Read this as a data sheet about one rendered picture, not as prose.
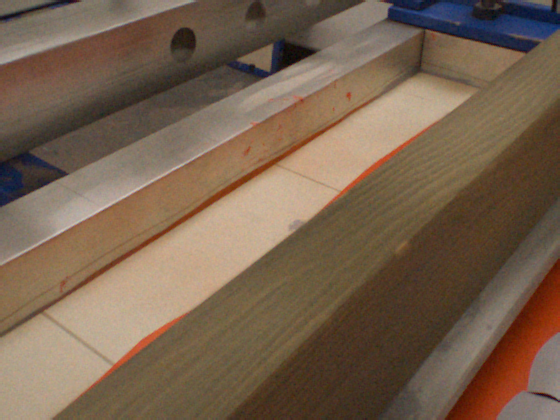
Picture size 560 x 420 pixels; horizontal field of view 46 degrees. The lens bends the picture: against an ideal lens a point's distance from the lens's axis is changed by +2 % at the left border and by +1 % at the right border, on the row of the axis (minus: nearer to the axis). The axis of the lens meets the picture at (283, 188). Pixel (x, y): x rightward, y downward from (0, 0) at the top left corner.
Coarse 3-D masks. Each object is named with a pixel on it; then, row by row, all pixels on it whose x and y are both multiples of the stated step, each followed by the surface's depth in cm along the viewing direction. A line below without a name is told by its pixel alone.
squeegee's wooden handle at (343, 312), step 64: (512, 64) 27; (448, 128) 22; (512, 128) 22; (384, 192) 19; (448, 192) 19; (512, 192) 23; (320, 256) 16; (384, 256) 17; (448, 256) 20; (192, 320) 15; (256, 320) 15; (320, 320) 15; (384, 320) 17; (448, 320) 23; (128, 384) 13; (192, 384) 13; (256, 384) 13; (320, 384) 15; (384, 384) 19
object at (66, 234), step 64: (320, 64) 45; (384, 64) 47; (448, 64) 50; (192, 128) 37; (256, 128) 38; (320, 128) 43; (64, 192) 31; (128, 192) 31; (192, 192) 35; (0, 256) 27; (64, 256) 29; (128, 256) 33; (0, 320) 28
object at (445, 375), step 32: (544, 224) 29; (512, 256) 27; (544, 256) 27; (512, 288) 25; (480, 320) 24; (512, 320) 25; (448, 352) 22; (480, 352) 23; (416, 384) 21; (448, 384) 21; (384, 416) 20; (416, 416) 20
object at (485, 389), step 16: (176, 320) 29; (128, 352) 28; (112, 368) 27; (480, 384) 26; (496, 384) 26; (464, 400) 26; (480, 400) 26; (496, 400) 26; (448, 416) 25; (464, 416) 25; (480, 416) 25; (496, 416) 25
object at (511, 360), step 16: (384, 160) 41; (544, 288) 31; (528, 304) 30; (544, 304) 30; (528, 320) 29; (544, 320) 29; (512, 336) 29; (528, 336) 29; (544, 336) 29; (496, 352) 28; (512, 352) 28; (528, 352) 28; (480, 368) 27; (496, 368) 27; (512, 368) 27; (528, 368) 27; (512, 384) 26
